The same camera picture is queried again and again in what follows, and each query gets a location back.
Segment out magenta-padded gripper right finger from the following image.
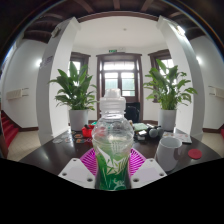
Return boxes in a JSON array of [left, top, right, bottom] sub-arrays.
[[128, 147, 168, 189]]

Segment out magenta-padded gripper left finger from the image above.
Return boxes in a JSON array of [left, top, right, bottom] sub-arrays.
[[57, 147, 101, 190]]

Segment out clear bottle with green label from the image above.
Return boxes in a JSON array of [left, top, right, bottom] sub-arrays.
[[91, 88, 135, 192]]

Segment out white mug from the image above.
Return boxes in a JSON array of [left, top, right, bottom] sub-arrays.
[[154, 136, 184, 173]]

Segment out grey headphones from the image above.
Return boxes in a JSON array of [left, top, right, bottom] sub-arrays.
[[148, 125, 165, 139]]

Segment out flat round red coaster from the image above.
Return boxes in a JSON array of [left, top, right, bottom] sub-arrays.
[[187, 148, 203, 160]]

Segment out black office chair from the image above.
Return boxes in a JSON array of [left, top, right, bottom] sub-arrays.
[[125, 101, 142, 124]]

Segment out small potted plant white pot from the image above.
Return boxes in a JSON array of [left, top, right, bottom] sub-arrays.
[[48, 60, 98, 132]]

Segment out red carpeted stairs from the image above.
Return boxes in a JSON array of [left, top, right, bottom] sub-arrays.
[[0, 109, 20, 149]]

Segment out large potted plant white pot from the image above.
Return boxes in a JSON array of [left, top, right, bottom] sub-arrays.
[[143, 58, 198, 132]]

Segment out brown double door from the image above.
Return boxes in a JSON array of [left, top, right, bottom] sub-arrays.
[[96, 52, 144, 121]]

